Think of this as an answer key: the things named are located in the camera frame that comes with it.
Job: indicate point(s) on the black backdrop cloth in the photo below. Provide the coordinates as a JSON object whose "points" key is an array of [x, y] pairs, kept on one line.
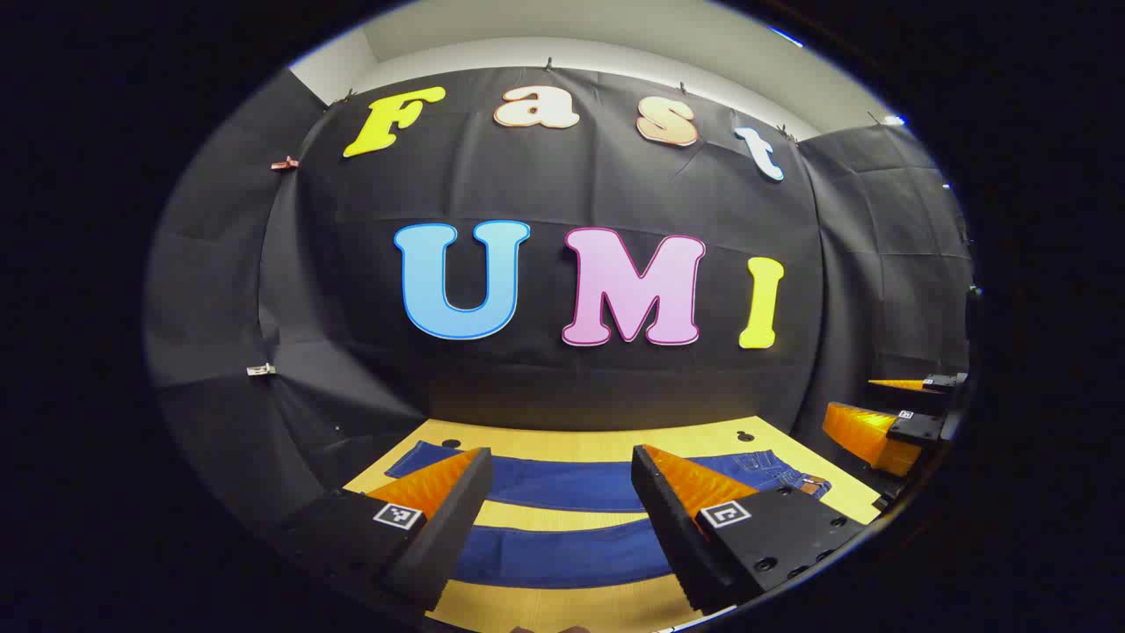
{"points": [[545, 185]]}

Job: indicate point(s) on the copper cloth clip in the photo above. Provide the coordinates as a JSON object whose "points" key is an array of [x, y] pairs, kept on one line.
{"points": [[284, 163]]}

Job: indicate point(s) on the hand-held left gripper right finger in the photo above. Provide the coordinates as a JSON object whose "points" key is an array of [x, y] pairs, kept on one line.
{"points": [[672, 527]]}

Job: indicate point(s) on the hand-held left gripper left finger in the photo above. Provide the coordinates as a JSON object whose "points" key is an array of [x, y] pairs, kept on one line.
{"points": [[457, 527]]}

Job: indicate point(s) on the silver metal cloth clip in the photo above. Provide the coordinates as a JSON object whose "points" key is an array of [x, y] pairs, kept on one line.
{"points": [[260, 369]]}

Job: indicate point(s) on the blue denim jeans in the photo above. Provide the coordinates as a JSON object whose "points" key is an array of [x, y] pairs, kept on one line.
{"points": [[562, 483]]}

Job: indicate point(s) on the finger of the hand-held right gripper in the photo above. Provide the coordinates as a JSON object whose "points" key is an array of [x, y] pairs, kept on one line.
{"points": [[945, 382], [914, 428]]}

